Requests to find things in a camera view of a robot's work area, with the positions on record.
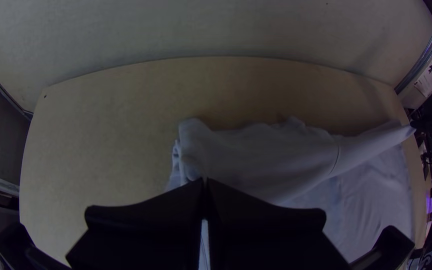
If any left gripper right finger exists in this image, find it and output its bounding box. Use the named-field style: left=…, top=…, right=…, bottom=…
left=205, top=178, right=352, bottom=270

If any white t-shirt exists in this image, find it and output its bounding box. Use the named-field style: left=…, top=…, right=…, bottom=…
left=165, top=116, right=417, bottom=270

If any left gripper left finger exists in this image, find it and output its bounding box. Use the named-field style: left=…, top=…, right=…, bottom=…
left=65, top=178, right=205, bottom=270

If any dark metal frame beam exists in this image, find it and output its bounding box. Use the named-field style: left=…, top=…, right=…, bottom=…
left=394, top=26, right=432, bottom=95

